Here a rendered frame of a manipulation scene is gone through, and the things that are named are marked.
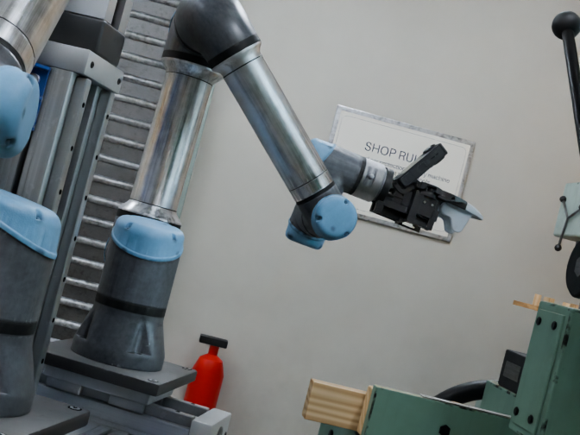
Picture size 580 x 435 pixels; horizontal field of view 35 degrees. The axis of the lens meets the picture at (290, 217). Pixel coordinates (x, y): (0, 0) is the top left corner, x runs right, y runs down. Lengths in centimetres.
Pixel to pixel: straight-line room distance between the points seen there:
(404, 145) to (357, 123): 23
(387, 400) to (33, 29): 49
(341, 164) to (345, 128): 239
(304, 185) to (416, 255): 261
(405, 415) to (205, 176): 312
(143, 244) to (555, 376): 82
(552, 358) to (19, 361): 56
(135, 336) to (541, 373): 80
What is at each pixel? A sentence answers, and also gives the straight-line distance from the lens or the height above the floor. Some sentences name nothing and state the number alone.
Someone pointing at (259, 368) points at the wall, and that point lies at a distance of 407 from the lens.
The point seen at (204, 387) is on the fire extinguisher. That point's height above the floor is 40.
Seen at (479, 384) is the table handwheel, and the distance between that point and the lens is 138.
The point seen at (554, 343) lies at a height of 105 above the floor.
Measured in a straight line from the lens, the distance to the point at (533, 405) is 83.
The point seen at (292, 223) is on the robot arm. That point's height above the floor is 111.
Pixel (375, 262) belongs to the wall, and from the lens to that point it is 408.
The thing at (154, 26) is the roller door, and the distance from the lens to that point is 407.
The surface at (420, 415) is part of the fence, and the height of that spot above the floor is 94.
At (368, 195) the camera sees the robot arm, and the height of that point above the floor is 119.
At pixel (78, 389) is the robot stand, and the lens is 150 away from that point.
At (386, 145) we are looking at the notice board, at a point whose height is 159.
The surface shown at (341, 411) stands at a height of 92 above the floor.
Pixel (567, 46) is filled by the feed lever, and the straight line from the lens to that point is 114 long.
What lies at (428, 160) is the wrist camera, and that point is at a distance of 174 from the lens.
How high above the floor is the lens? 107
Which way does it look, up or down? 1 degrees up
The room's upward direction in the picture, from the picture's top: 15 degrees clockwise
